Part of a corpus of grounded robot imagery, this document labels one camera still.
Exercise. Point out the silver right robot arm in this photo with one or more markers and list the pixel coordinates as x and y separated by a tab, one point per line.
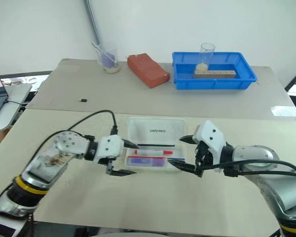
256	153

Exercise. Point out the red marker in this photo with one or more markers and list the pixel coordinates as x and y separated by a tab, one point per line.
153	152

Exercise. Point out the blue pen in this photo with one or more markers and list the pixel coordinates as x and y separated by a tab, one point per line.
176	159

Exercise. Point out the red brick block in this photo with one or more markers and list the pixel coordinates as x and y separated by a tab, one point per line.
148	70

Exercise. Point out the black marker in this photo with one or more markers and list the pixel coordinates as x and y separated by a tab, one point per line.
156	145

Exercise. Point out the grey metal pole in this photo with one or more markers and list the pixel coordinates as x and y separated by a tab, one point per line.
92	22

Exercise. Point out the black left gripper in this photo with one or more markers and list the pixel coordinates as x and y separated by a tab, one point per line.
109	164

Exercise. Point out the purple eraser block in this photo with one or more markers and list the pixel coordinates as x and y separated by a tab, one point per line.
145	161

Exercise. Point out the clear glass cup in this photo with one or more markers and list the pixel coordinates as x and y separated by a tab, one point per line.
207	55

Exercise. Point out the small black clip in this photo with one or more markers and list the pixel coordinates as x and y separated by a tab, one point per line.
83	100

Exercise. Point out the blue plastic bin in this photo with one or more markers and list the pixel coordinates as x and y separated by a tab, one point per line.
185	82

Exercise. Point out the white side table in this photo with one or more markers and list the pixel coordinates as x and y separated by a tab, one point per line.
14	103

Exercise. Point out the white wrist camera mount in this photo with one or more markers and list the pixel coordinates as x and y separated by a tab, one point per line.
108	148
210	138

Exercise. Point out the clear plastic pencil case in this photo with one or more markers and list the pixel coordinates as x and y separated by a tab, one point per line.
156	130

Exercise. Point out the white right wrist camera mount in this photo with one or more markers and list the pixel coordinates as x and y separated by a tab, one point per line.
210	138

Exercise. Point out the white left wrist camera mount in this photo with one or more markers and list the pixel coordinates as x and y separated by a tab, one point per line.
108	148

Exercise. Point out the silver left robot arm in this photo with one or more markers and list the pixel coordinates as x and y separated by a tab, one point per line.
64	145

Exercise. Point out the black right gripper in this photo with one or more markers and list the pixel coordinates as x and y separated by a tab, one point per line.
203	155

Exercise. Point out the glass beaker with purple liquid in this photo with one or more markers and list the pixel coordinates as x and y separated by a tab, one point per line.
109	61

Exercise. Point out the wooden block with holes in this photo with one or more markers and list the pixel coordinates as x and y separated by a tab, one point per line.
217	74

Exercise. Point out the glass stirring rod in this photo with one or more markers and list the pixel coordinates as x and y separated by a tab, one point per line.
104	52

